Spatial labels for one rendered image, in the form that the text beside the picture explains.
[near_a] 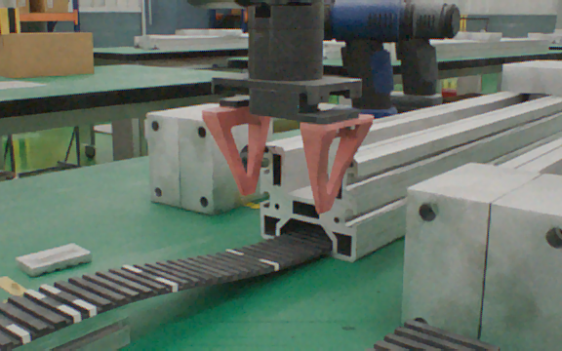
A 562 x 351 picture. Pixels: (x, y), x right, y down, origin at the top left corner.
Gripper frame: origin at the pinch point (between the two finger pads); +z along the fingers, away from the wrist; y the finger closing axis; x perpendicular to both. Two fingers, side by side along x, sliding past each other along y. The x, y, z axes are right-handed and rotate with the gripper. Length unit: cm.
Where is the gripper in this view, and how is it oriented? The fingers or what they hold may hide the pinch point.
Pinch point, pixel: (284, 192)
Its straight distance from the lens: 52.0
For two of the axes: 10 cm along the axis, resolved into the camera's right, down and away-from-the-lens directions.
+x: -6.4, 1.7, -7.5
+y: -7.7, -1.5, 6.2
